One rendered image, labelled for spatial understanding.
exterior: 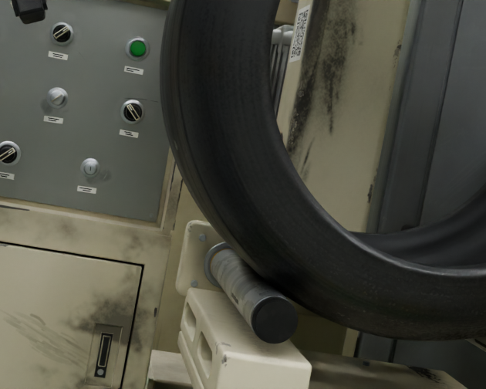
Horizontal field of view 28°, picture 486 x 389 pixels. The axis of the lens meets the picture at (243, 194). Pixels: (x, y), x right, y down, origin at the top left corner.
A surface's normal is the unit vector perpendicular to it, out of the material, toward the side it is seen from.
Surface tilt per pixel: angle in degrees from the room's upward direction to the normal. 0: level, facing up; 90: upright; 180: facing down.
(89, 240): 90
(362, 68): 90
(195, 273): 90
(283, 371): 90
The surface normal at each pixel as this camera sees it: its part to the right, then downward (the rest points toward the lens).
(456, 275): 0.14, 0.26
